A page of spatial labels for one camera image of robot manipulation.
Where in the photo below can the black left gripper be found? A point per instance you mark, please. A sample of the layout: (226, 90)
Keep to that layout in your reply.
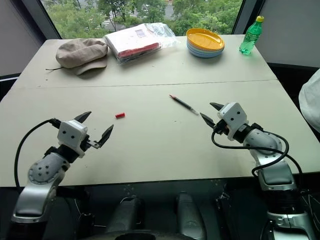
(92, 144)

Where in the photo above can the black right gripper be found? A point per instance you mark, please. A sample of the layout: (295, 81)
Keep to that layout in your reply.
(221, 127)

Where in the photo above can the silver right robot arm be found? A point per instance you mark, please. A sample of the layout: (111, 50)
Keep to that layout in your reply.
(273, 172)

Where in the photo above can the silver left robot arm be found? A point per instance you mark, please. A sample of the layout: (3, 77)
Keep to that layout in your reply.
(37, 175)

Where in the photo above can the red pen cap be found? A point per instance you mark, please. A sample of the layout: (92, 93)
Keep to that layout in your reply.
(120, 115)

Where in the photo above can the black pen with red end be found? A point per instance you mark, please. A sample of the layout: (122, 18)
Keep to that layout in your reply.
(183, 104)

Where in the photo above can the beige flat cap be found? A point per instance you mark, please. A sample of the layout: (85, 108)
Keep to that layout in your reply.
(80, 53)

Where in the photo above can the light blue plastic plate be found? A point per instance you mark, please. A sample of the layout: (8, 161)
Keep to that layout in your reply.
(205, 56)
(205, 51)

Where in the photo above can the yellow plastic plate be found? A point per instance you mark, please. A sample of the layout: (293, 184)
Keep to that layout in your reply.
(205, 38)

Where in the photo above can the green plastic soda bottle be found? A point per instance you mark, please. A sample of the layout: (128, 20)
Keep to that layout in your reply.
(250, 37)

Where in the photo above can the clear bag of folded clothes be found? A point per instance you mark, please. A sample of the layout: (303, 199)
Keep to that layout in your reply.
(138, 42)

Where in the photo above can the dark rounded robot leg shape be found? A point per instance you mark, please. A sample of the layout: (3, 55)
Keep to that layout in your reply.
(126, 215)
(191, 215)

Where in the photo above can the white cloth bundle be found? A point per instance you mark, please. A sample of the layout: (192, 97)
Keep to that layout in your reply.
(311, 102)

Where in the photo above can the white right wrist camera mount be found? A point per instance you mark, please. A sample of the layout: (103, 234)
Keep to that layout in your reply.
(233, 117)

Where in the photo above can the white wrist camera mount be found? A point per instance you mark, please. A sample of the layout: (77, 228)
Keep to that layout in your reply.
(233, 117)
(71, 132)

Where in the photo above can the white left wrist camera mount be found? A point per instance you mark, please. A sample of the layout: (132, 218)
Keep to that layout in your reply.
(71, 132)

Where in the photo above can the dark window frame post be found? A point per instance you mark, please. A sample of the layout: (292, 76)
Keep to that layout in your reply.
(41, 17)
(247, 15)

